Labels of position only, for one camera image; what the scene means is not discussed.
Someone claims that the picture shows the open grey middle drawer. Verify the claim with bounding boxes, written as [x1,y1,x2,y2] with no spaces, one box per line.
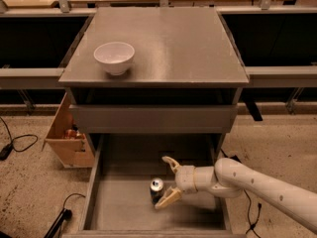
[62,134,245,238]

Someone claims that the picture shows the closed grey top drawer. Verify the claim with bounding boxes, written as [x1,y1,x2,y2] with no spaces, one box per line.
[69,105,237,134]

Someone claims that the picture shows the black cable right floor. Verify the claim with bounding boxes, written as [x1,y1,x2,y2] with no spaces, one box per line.
[220,149,264,238]

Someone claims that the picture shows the grey drawer cabinet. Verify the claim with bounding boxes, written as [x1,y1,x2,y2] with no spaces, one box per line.
[59,7,249,149]

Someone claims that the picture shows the cardboard box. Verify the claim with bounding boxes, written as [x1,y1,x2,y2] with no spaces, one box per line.
[45,95,94,168]

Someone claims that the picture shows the black cable left floor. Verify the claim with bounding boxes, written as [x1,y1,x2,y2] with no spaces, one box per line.
[0,116,40,161]

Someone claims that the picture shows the white ceramic bowl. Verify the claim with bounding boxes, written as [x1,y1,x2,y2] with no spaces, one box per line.
[93,42,135,75]

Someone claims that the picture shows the black cable floor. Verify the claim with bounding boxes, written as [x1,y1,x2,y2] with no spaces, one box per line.
[0,116,40,161]
[220,149,264,238]

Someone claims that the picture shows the black power adapter right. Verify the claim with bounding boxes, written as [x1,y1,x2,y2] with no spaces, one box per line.
[230,155,241,162]

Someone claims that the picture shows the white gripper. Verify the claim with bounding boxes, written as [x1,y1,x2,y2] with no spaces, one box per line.
[155,156,197,210]

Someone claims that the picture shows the orange items in box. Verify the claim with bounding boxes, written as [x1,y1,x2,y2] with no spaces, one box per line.
[63,129,84,139]

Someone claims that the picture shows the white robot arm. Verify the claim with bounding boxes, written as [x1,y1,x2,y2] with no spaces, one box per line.
[155,156,317,233]

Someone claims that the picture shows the blue silver redbull can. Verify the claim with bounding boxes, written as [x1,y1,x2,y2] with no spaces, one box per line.
[150,178,164,204]

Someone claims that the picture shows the black stand with cable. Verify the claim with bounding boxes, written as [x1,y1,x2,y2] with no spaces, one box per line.
[44,192,84,238]

